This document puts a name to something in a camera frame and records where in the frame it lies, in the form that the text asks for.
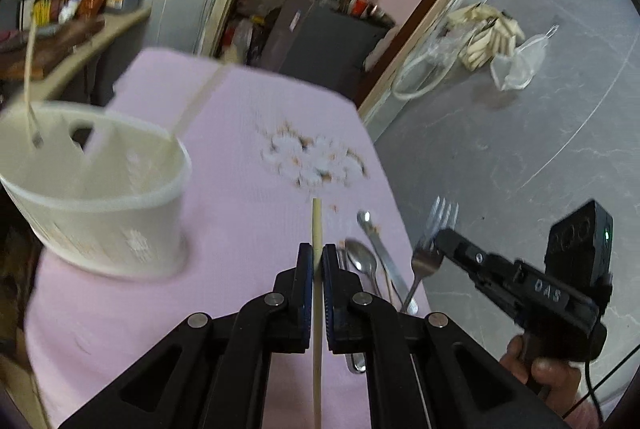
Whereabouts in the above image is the white utensil holder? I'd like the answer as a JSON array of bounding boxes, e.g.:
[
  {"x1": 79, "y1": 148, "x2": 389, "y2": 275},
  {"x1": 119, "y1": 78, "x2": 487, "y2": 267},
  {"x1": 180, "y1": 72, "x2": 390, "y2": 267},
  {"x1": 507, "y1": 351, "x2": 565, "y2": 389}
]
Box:
[{"x1": 0, "y1": 102, "x2": 193, "y2": 281}]

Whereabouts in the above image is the small metal spoon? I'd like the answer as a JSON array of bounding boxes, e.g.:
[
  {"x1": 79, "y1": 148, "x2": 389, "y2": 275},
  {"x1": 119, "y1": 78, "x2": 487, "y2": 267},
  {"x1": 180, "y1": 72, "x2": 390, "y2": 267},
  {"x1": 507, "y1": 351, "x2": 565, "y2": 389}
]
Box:
[{"x1": 356, "y1": 210, "x2": 420, "y2": 315}]

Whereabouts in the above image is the beige kitchen counter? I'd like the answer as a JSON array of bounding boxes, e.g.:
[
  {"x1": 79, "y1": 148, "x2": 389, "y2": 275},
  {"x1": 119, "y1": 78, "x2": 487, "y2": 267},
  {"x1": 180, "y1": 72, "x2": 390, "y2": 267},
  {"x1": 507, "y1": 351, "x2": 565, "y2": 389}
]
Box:
[{"x1": 30, "y1": 4, "x2": 153, "y2": 82}]

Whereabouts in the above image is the large metal spoon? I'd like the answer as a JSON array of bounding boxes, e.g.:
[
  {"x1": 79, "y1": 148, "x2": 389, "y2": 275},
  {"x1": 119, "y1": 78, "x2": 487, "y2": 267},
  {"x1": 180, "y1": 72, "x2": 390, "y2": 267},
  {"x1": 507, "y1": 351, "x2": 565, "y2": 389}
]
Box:
[{"x1": 344, "y1": 238, "x2": 380, "y2": 375}]

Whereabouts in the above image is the wooden chopstick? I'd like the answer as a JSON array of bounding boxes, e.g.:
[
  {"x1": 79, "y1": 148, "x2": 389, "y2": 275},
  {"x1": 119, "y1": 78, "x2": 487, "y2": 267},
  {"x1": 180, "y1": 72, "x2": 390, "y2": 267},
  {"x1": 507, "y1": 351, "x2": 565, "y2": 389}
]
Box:
[
  {"x1": 170, "y1": 65, "x2": 233, "y2": 140},
  {"x1": 311, "y1": 198, "x2": 325, "y2": 429},
  {"x1": 22, "y1": 16, "x2": 43, "y2": 150}
]

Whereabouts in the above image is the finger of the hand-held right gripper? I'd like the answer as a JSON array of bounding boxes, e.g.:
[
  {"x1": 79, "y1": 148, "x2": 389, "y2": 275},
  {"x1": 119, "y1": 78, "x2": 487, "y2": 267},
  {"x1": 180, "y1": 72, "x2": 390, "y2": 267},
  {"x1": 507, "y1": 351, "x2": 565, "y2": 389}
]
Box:
[{"x1": 432, "y1": 229, "x2": 518, "y2": 299}]

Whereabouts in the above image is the metal fork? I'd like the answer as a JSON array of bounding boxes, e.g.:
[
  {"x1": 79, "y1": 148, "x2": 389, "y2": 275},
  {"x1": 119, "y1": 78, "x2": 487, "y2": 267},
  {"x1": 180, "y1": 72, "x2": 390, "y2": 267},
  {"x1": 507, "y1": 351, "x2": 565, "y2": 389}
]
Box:
[{"x1": 400, "y1": 196, "x2": 461, "y2": 316}]

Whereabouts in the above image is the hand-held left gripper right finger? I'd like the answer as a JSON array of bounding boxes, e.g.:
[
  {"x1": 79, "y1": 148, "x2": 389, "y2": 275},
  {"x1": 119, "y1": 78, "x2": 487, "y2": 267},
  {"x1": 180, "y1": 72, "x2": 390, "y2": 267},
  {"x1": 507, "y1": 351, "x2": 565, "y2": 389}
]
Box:
[{"x1": 321, "y1": 243, "x2": 576, "y2": 429}]

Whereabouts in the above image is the white hose loop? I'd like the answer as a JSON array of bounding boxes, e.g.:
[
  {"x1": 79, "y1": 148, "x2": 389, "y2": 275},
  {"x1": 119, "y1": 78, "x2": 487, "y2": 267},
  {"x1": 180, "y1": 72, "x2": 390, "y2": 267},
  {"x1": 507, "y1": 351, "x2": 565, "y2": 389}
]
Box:
[{"x1": 392, "y1": 29, "x2": 476, "y2": 101}]

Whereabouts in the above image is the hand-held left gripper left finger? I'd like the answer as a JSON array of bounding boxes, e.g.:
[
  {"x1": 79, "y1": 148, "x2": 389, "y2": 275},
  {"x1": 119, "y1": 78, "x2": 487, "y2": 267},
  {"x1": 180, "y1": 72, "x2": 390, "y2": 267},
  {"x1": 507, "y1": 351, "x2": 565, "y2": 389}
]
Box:
[{"x1": 60, "y1": 241, "x2": 316, "y2": 429}]

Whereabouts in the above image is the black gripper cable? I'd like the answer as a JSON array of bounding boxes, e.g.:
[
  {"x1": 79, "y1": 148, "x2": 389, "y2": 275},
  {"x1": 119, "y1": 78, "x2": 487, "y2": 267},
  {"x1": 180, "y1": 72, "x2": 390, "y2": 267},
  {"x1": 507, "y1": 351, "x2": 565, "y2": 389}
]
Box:
[{"x1": 570, "y1": 361, "x2": 608, "y2": 425}]

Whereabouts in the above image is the wooden cutting board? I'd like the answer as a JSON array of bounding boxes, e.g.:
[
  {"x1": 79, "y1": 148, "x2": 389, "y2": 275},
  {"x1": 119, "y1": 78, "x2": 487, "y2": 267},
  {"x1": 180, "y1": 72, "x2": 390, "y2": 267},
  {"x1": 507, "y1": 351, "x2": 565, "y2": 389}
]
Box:
[{"x1": 0, "y1": 16, "x2": 106, "y2": 80}]

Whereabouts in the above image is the light wooden door frame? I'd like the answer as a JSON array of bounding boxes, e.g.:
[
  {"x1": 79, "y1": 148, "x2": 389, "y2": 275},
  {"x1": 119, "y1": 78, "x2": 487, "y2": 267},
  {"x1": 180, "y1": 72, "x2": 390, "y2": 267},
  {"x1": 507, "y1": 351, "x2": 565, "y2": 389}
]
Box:
[{"x1": 200, "y1": 0, "x2": 531, "y2": 130}]

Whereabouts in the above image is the grey small refrigerator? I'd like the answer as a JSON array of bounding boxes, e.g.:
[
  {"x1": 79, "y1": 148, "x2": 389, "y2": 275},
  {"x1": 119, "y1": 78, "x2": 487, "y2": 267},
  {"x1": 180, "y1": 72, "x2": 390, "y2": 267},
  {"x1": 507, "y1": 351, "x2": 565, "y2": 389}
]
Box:
[{"x1": 265, "y1": 0, "x2": 396, "y2": 105}]

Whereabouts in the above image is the person's right hand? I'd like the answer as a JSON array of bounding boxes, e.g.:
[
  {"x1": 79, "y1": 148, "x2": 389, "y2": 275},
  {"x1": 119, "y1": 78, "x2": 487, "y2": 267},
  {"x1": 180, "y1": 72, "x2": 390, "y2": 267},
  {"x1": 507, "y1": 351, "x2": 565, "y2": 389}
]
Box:
[{"x1": 500, "y1": 336, "x2": 583, "y2": 403}]

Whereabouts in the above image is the pink tablecloth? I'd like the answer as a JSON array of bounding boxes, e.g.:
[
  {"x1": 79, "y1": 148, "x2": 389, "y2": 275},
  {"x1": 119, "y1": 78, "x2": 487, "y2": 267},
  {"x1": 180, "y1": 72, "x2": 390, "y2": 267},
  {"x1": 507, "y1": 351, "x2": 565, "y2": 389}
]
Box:
[{"x1": 22, "y1": 48, "x2": 436, "y2": 429}]

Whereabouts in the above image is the clear plastic bag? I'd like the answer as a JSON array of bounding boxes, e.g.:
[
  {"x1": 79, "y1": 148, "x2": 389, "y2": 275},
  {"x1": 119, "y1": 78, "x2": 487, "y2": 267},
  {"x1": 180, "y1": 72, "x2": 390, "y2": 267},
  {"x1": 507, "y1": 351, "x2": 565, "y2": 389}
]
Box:
[{"x1": 490, "y1": 24, "x2": 561, "y2": 91}]

